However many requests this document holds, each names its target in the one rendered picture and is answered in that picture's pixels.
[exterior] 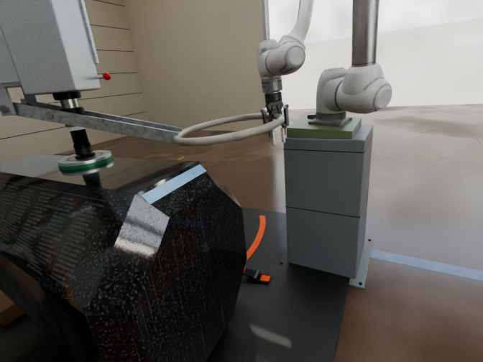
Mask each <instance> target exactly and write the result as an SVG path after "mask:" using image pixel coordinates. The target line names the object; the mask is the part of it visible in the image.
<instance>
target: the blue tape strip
mask: <svg viewBox="0 0 483 362"><path fill-rule="evenodd" d="M204 172H206V170H205V169H204V168H203V167H202V166H201V165H200V164H199V165H197V166H195V167H194V168H192V169H190V170H188V171H186V172H184V173H183V174H181V175H178V176H177V177H174V178H173V179H171V180H169V181H167V182H165V183H163V184H162V185H160V186H158V187H156V188H154V189H153V190H150V191H149V192H146V193H145V194H143V195H142V197H143V198H144V199H145V200H146V201H147V202H148V203H149V204H152V203H153V202H155V201H157V200H159V199H160V198H162V197H164V196H165V195H167V194H168V193H170V192H172V191H173V190H176V189H177V188H179V187H180V186H182V185H184V184H185V183H187V182H189V181H191V180H192V179H194V178H195V177H197V176H199V175H201V174H203V173H204Z"/></svg>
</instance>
